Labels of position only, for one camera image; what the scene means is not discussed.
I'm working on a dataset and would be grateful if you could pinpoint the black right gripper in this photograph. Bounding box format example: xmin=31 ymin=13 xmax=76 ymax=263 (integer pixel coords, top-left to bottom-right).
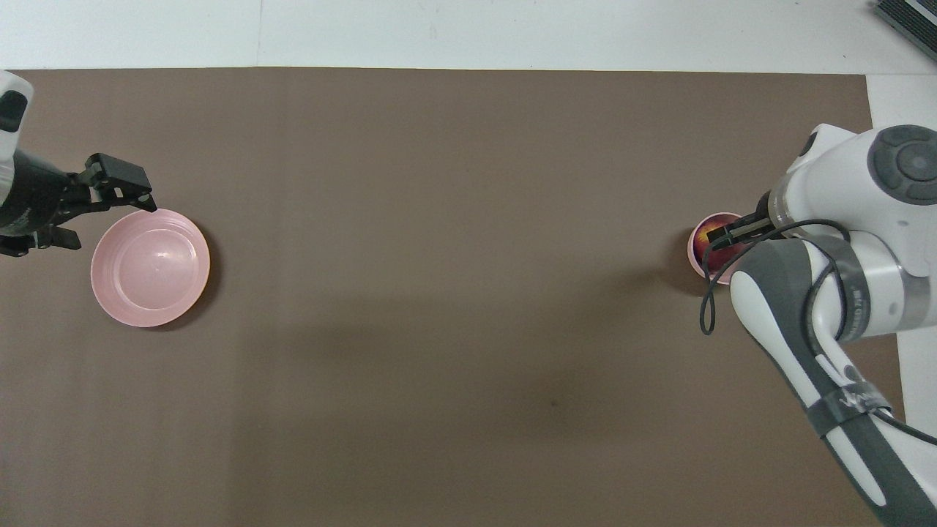
xmin=754 ymin=192 xmax=775 ymax=241

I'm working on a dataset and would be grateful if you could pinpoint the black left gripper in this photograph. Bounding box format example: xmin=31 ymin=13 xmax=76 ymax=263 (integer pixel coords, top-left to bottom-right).
xmin=0 ymin=150 xmax=158 ymax=257

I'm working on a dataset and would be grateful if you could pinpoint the dark red apple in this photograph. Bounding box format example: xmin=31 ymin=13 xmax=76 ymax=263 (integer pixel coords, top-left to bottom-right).
xmin=694 ymin=217 xmax=747 ymax=276

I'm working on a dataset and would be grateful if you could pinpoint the pink bowl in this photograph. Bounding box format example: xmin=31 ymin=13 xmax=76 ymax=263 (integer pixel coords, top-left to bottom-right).
xmin=687 ymin=212 xmax=755 ymax=286

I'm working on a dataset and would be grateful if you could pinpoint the pink plate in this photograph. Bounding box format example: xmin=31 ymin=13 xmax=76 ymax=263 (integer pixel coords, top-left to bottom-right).
xmin=91 ymin=209 xmax=211 ymax=328

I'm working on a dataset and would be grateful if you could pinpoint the dark ribbed device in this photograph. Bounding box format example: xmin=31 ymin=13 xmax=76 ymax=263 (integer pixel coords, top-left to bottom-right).
xmin=875 ymin=0 xmax=937 ymax=63

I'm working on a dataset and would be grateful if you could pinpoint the brown table mat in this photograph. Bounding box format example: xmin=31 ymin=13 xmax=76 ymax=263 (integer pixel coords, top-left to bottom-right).
xmin=0 ymin=67 xmax=908 ymax=527

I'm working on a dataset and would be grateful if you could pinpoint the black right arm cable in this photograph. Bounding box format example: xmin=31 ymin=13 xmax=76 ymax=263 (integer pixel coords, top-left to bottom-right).
xmin=699 ymin=218 xmax=937 ymax=447

